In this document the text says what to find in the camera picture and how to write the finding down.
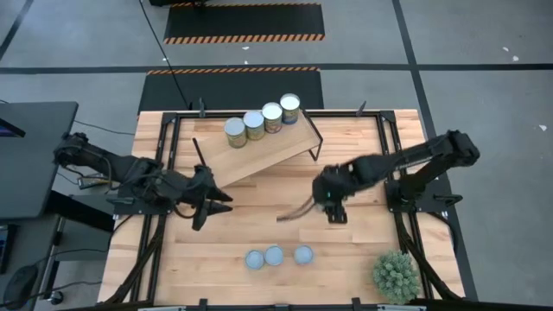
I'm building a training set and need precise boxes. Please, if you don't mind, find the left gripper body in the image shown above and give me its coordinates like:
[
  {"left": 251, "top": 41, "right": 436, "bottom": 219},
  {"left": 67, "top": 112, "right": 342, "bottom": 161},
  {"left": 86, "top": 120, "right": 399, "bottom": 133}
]
[{"left": 183, "top": 163, "right": 217, "bottom": 208}]

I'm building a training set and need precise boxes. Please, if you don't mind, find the black desk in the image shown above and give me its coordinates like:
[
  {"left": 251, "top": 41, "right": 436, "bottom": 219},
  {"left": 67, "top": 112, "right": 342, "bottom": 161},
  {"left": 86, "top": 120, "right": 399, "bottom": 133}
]
[{"left": 0, "top": 101, "right": 79, "bottom": 221}]

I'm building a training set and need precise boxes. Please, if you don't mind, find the black metal table frame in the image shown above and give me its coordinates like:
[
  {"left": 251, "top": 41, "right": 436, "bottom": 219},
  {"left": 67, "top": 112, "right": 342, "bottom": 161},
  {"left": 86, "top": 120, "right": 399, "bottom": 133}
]
[{"left": 101, "top": 99, "right": 467, "bottom": 311}]

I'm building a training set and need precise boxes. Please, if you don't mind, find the orange labelled tin can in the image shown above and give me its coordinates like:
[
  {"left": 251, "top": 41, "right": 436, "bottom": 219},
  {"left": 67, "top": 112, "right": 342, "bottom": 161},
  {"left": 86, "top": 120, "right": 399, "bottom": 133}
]
[{"left": 223, "top": 117, "right": 248, "bottom": 149}]

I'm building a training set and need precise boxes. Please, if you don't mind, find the green peas labelled can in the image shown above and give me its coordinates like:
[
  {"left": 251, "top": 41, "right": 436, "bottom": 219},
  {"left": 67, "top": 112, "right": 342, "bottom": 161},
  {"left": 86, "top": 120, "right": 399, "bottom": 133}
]
[{"left": 264, "top": 244, "right": 285, "bottom": 267}]

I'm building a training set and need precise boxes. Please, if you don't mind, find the wooden shelf black metal frame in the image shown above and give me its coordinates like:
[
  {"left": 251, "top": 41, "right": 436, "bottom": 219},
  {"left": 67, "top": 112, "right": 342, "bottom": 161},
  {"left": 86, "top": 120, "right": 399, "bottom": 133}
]
[{"left": 191, "top": 107, "right": 325, "bottom": 189}]

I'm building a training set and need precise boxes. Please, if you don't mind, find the diced tomatoes labelled can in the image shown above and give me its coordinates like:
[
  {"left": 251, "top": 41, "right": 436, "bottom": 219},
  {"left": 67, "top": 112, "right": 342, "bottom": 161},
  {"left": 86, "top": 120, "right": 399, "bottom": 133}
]
[{"left": 293, "top": 244, "right": 315, "bottom": 266}]

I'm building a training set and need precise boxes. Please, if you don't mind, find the black floor cable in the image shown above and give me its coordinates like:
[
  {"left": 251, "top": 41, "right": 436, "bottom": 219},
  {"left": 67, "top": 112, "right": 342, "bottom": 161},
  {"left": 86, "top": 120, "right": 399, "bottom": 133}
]
[{"left": 137, "top": 0, "right": 191, "bottom": 110}]

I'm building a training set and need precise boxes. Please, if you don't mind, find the black power adapter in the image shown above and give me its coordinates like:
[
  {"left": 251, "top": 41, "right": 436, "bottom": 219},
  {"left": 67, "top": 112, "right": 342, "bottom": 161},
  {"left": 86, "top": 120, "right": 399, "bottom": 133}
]
[{"left": 77, "top": 175, "right": 109, "bottom": 190}]

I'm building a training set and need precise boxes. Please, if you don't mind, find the teal tuna fish can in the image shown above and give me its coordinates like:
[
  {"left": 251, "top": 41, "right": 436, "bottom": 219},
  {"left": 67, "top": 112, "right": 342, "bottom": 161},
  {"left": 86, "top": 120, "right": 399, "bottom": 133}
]
[{"left": 245, "top": 249, "right": 266, "bottom": 271}]

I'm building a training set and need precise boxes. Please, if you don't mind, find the carrots labelled tin can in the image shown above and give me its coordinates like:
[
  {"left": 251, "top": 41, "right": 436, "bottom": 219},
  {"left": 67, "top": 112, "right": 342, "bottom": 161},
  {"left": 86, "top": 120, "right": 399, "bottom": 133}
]
[{"left": 243, "top": 110, "right": 266, "bottom": 142}]

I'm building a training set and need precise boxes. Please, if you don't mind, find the green artificial plant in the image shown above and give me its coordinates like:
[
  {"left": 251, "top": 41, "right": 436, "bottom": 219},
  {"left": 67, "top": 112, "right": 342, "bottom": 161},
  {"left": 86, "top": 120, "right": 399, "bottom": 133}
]
[{"left": 372, "top": 250, "right": 421, "bottom": 306}]

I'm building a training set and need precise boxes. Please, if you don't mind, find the olive yellow labelled can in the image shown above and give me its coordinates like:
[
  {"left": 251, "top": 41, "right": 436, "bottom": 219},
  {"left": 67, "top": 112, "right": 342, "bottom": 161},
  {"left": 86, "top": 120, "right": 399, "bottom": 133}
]
[{"left": 279, "top": 92, "right": 302, "bottom": 126}]

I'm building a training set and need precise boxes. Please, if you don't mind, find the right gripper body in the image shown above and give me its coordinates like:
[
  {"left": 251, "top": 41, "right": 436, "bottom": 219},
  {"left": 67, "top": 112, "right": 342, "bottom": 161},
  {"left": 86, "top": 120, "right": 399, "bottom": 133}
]
[{"left": 311, "top": 162, "right": 353, "bottom": 205}]

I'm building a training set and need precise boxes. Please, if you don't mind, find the black striped floor mat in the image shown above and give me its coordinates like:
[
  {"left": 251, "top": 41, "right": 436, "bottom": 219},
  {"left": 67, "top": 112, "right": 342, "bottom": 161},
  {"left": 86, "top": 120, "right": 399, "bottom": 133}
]
[
  {"left": 137, "top": 67, "right": 325, "bottom": 114},
  {"left": 162, "top": 2, "right": 326, "bottom": 45}
]

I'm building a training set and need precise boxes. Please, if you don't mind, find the peaches labelled tin can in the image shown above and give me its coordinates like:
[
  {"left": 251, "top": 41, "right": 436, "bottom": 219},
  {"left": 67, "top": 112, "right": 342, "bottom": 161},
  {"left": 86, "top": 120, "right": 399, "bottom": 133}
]
[{"left": 261, "top": 101, "right": 284, "bottom": 135}]

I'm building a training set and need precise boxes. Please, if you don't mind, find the laptop screen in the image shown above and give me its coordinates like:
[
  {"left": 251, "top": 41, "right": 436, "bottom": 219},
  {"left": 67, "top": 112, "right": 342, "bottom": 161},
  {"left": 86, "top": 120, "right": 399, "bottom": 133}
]
[{"left": 0, "top": 117, "right": 26, "bottom": 138}]

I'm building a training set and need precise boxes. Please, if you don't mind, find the black computer mouse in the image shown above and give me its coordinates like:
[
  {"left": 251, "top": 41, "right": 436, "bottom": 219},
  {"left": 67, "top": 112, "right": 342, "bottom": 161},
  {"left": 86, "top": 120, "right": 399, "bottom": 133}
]
[{"left": 2, "top": 263, "right": 39, "bottom": 310}]

